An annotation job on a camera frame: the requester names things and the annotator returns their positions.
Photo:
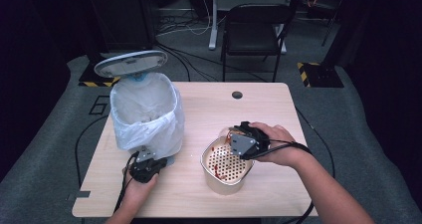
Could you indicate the white and blue pedal bin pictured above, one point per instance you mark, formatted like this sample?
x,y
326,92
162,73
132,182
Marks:
x,y
131,61

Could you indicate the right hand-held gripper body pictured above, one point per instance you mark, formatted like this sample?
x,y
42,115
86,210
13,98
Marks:
x,y
244,144

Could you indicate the black base plate striped edge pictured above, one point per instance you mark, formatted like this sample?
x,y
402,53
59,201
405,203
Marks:
x,y
88,79
323,76

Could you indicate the white desk frame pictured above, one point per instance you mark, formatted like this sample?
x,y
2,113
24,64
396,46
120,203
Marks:
x,y
213,25

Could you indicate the beige container with perforated strainer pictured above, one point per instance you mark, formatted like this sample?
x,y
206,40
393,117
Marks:
x,y
225,171

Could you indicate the person's left hand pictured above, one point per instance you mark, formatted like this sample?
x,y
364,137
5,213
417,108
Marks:
x,y
139,192

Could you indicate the white plastic bin bag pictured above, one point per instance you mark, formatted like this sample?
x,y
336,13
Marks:
x,y
149,131

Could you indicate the person's right hand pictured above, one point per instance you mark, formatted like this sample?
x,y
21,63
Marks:
x,y
282,147

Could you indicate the black folding chair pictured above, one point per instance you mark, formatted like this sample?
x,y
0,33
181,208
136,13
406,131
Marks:
x,y
252,35

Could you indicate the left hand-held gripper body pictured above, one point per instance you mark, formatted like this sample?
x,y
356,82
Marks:
x,y
144,171

